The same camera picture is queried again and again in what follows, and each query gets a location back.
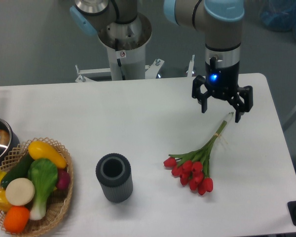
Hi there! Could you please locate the cream round bun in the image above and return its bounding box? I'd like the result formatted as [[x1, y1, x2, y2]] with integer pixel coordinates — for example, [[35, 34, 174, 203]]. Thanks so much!
[[5, 178, 35, 206]]

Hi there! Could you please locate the red tulip bouquet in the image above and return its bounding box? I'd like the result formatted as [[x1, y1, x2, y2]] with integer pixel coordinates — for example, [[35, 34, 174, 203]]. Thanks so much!
[[163, 112, 234, 196]]

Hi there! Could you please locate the dark grey ribbed vase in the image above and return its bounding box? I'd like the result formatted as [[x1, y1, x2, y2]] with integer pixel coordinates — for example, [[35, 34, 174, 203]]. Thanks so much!
[[95, 153, 133, 203]]

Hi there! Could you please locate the yellow squash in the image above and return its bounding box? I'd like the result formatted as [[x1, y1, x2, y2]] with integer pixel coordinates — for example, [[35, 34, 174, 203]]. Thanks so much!
[[28, 141, 67, 169]]

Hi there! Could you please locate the woven wicker basket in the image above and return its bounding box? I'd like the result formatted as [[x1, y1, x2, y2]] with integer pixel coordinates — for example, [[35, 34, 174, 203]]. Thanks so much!
[[0, 137, 74, 237]]

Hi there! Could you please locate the dark green cucumber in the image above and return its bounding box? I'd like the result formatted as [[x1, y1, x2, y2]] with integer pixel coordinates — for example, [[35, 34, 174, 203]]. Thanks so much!
[[0, 153, 34, 189]]

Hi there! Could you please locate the green bok choy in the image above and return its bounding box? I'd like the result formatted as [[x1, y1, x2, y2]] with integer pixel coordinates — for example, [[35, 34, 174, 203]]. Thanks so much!
[[28, 158, 58, 221]]

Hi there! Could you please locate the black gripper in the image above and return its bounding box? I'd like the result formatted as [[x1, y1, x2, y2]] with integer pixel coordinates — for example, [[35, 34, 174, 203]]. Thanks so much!
[[192, 62, 253, 123]]

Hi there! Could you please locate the orange fruit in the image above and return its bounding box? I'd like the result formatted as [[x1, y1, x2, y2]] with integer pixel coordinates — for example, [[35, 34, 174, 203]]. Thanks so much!
[[3, 206, 30, 234]]

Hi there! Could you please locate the blue plastic bag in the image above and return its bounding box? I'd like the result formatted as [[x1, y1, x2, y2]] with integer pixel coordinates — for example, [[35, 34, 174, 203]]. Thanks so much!
[[259, 0, 296, 40]]

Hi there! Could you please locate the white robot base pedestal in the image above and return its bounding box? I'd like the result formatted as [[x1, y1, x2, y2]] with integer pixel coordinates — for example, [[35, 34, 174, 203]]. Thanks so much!
[[75, 13, 195, 83]]

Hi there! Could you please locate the yellow bell pepper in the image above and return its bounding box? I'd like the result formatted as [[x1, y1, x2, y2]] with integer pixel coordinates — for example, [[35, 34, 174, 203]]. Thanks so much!
[[0, 188, 12, 212]]

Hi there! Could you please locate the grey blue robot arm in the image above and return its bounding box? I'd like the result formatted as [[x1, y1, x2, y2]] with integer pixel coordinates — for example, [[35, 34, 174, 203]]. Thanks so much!
[[70, 0, 253, 121]]

